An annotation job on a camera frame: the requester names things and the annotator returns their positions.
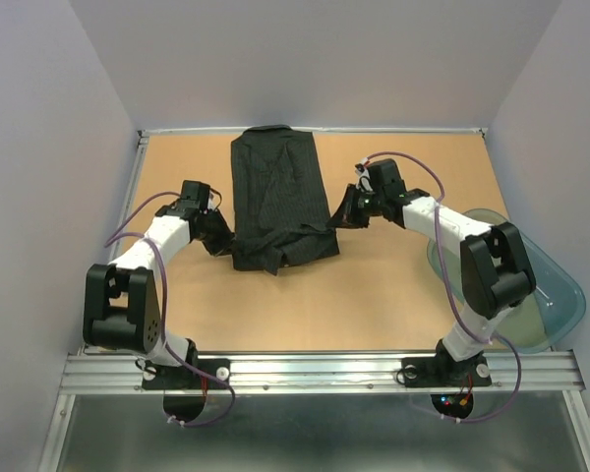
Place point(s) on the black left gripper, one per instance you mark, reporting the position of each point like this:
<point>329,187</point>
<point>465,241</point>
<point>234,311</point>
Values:
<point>226,238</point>

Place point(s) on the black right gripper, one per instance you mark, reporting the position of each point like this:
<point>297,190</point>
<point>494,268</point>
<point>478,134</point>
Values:
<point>346,216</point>

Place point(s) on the black pinstriped long sleeve shirt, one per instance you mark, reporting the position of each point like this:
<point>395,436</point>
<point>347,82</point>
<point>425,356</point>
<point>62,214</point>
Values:
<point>279,199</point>

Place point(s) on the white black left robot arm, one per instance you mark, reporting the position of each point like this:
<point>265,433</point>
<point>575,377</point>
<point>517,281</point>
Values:
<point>126,299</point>

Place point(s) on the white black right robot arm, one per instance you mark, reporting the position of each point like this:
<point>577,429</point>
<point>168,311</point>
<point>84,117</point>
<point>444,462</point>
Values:
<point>496,274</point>

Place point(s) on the translucent blue plastic bin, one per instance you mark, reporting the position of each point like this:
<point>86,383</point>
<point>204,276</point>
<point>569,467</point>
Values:
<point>547,315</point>

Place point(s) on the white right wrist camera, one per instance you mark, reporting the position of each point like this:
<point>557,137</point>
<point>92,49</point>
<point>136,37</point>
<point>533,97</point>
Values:
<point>363,176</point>

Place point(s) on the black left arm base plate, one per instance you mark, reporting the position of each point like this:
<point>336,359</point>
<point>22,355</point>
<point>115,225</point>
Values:
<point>162,378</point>

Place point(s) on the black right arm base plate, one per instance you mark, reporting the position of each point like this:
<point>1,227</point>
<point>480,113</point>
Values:
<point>440,372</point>

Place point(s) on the aluminium table frame rail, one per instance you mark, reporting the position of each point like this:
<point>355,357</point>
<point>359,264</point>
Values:
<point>314,349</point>

